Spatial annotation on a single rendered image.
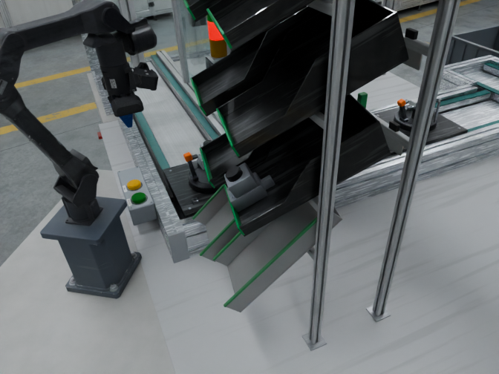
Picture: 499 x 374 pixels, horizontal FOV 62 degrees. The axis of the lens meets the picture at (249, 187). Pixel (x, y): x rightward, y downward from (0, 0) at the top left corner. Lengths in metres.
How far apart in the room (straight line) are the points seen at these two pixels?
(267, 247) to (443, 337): 0.44
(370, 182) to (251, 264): 0.57
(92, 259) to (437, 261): 0.86
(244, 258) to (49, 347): 0.48
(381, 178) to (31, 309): 1.02
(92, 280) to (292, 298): 0.49
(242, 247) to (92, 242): 0.33
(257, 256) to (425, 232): 0.56
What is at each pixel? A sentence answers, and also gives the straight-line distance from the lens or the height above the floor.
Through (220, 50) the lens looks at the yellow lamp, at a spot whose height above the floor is 1.28.
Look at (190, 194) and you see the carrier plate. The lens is 1.19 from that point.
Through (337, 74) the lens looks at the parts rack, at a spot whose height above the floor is 1.47.
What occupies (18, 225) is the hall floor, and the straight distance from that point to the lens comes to 2.97.
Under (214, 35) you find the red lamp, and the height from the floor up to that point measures 1.32.
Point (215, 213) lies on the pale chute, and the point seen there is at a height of 1.02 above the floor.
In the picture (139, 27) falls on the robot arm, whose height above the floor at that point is 1.43.
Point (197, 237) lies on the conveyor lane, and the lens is 1.12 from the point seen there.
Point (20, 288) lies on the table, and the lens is 1.25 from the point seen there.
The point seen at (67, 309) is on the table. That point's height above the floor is 0.86.
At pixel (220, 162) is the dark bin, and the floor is 1.20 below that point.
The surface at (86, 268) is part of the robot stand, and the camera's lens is 1.09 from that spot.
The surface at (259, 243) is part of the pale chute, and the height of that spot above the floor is 1.06.
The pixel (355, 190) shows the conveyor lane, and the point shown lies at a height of 0.91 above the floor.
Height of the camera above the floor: 1.68
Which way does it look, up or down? 37 degrees down
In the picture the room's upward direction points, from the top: 3 degrees counter-clockwise
